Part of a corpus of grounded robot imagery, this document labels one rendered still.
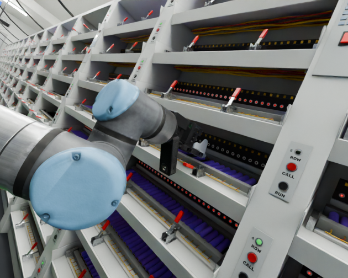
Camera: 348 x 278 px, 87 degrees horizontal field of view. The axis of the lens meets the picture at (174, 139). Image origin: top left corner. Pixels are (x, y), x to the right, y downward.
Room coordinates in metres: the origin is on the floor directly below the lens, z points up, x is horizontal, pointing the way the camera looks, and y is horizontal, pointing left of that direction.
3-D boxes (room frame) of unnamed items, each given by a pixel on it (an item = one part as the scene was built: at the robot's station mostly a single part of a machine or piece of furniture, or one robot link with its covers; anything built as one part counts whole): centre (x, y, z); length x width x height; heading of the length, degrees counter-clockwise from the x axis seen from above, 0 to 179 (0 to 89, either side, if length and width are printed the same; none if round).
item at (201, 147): (0.57, -0.09, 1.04); 0.09 x 0.03 x 0.06; 131
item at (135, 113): (0.38, 0.11, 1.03); 0.12 x 0.09 x 0.10; 139
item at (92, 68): (1.37, 0.75, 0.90); 0.20 x 0.09 x 1.81; 139
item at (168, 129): (0.45, 0.05, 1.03); 0.10 x 0.05 x 0.09; 49
